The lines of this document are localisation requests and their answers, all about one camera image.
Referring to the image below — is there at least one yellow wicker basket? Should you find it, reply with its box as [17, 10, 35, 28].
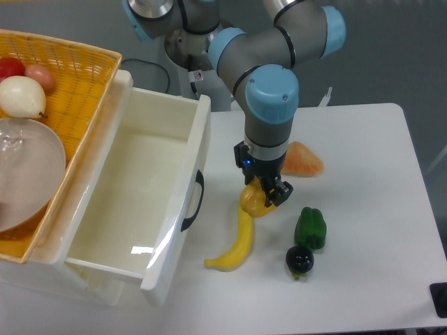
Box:
[1, 29, 122, 264]

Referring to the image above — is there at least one white drawer cabinet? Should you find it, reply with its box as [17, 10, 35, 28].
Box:
[0, 68, 212, 308]

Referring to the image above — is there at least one black cable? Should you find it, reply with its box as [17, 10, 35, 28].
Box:
[120, 58, 170, 94]

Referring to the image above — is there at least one orange fruit slice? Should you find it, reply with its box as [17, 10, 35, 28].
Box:
[281, 141, 324, 177]

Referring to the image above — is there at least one dark purple eggplant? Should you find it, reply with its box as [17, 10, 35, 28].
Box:
[286, 246, 314, 280]

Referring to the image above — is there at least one black object at table edge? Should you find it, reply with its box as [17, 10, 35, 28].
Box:
[429, 282, 447, 318]

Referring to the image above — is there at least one green bell pepper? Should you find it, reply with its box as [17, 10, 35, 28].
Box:
[294, 207, 327, 250]

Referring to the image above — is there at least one yellow banana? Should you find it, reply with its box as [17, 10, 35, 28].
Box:
[204, 206, 254, 271]

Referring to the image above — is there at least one yellow bell pepper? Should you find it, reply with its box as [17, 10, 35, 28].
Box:
[240, 177, 277, 218]

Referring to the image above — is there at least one pink peach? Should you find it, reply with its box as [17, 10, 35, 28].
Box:
[24, 64, 57, 95]

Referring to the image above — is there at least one white pear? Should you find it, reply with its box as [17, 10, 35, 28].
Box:
[1, 76, 46, 119]

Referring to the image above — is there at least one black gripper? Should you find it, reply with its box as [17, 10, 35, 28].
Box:
[233, 142, 293, 207]

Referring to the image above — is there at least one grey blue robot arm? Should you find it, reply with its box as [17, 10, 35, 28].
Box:
[122, 1, 346, 207]

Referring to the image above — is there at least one red apple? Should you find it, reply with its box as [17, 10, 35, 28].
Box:
[0, 57, 25, 82]

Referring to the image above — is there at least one open upper white drawer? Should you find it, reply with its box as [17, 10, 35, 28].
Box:
[64, 87, 212, 291]

